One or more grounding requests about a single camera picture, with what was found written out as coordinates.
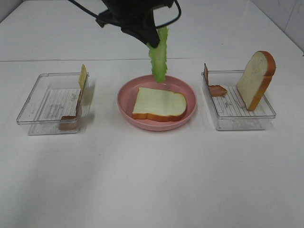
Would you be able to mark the upright bread slice right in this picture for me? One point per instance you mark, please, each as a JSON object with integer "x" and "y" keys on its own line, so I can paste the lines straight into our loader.
{"x": 256, "y": 78}

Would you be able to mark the clear left plastic tray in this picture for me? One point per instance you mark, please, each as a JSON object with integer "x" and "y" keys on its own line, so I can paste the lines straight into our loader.
{"x": 52, "y": 96}

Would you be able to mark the yellow cheese slice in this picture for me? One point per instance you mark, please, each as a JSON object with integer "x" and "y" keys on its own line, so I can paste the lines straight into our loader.
{"x": 83, "y": 77}

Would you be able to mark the green lettuce leaf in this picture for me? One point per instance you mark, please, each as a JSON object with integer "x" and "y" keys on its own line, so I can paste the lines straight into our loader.
{"x": 158, "y": 56}

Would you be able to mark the brown bacon strip tray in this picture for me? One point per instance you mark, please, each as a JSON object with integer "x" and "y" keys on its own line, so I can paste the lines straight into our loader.
{"x": 70, "y": 122}

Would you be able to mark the bread slice with brown crust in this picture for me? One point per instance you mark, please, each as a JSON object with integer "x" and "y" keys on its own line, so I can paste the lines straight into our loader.
{"x": 159, "y": 105}

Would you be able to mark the clear right plastic tray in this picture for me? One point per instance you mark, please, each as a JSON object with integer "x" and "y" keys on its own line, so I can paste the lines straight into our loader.
{"x": 229, "y": 112}

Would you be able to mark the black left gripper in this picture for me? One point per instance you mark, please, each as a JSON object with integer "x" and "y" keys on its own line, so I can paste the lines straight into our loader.
{"x": 135, "y": 17}

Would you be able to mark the clear plastic tray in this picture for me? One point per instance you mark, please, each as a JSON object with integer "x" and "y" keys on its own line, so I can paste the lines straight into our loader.
{"x": 52, "y": 96}
{"x": 229, "y": 112}

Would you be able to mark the pink round plate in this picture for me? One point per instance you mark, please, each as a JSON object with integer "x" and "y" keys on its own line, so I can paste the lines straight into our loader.
{"x": 127, "y": 96}

